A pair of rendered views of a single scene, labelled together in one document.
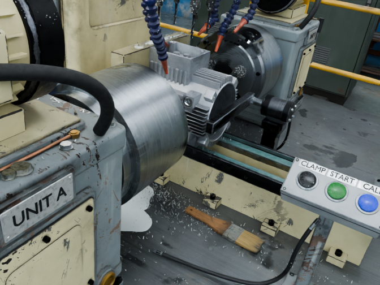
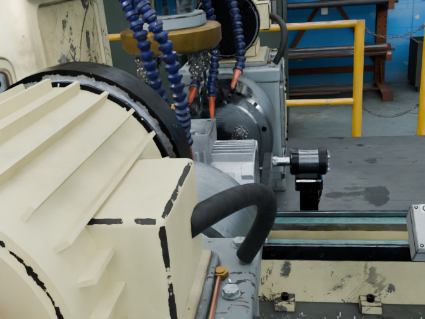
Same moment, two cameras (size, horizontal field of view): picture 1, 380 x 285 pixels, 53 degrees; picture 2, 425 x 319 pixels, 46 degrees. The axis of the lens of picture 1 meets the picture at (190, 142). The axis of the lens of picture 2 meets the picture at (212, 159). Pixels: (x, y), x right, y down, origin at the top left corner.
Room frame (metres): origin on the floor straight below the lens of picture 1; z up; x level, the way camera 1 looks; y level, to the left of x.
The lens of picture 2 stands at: (0.06, 0.27, 1.44)
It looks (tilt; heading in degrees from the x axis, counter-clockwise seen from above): 21 degrees down; 343
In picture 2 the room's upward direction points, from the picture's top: 5 degrees counter-clockwise
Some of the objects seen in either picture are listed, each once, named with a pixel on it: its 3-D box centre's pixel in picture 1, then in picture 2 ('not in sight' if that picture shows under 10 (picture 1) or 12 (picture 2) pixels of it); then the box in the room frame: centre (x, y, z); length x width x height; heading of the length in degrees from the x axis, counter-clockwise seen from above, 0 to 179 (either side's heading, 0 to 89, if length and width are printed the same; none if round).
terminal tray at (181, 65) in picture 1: (179, 63); (183, 144); (0.96, 0.05, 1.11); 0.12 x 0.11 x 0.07; 63
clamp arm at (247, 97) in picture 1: (232, 111); (266, 181); (0.91, -0.10, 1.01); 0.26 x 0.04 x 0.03; 153
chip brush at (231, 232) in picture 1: (222, 227); not in sight; (0.71, -0.10, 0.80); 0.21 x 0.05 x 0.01; 60
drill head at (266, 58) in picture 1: (241, 64); (226, 125); (1.24, -0.13, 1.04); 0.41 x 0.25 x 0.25; 153
